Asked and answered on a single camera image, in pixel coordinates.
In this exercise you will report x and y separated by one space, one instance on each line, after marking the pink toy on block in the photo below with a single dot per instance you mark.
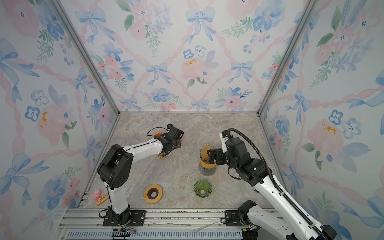
99 198

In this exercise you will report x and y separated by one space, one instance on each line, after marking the wooden ring dripper base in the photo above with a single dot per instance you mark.
207 166

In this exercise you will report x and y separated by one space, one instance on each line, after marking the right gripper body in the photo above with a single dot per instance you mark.
224 158

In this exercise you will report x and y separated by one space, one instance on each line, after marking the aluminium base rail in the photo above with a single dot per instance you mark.
152 224

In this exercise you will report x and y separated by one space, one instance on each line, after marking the grey glass carafe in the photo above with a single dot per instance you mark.
206 171

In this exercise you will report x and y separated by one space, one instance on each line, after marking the left aluminium corner post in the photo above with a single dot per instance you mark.
81 49

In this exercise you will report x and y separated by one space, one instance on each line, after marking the green glass dripper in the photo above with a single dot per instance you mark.
203 188

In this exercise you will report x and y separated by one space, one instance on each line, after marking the grey glass dripper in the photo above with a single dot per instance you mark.
205 159

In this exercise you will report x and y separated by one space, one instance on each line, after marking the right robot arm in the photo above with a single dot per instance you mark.
295 222

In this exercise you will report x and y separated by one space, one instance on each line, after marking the right aluminium corner post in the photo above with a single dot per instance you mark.
291 47

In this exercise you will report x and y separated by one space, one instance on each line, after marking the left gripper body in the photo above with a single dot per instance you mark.
177 145

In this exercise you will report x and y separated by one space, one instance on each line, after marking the aluminium corner post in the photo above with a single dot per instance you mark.
291 47
81 49

